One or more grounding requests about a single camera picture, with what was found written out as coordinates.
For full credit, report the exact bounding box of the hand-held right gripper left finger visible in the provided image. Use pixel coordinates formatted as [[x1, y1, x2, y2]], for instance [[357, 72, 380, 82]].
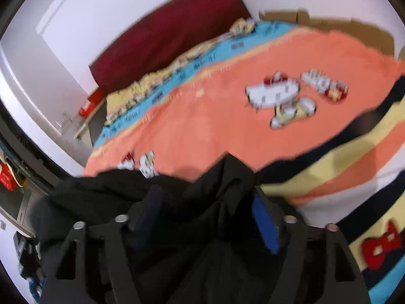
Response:
[[39, 185, 165, 304]]

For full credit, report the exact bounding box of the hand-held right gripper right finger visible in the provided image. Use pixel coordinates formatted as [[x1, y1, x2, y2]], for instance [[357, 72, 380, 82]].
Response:
[[251, 187, 371, 304]]

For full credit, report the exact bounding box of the black hooded puffer jacket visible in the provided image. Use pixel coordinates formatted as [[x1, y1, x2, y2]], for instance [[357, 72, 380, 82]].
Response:
[[30, 154, 304, 304]]

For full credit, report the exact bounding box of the white bedside table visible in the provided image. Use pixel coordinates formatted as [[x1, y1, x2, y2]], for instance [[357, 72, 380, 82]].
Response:
[[74, 98, 108, 146]]

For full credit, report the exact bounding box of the orange cartoon printed blanket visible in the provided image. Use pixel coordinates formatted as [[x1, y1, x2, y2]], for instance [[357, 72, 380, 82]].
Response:
[[84, 19, 405, 304]]

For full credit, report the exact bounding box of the red cardboard box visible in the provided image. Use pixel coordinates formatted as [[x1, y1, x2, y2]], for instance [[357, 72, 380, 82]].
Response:
[[78, 89, 105, 118]]

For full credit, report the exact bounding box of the dark green door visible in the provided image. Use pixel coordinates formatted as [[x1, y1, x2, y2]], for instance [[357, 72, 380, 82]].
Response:
[[0, 127, 76, 197]]

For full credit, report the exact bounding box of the red hanging bag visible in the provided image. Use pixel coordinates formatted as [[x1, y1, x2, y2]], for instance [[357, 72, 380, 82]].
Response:
[[0, 161, 16, 191]]

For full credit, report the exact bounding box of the dark red headboard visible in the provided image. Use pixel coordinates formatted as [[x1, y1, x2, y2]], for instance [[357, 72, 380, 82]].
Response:
[[89, 0, 252, 94]]

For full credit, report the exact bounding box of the brown cardboard sheet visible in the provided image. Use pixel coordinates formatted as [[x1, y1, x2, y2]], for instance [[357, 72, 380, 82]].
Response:
[[259, 10, 396, 58]]

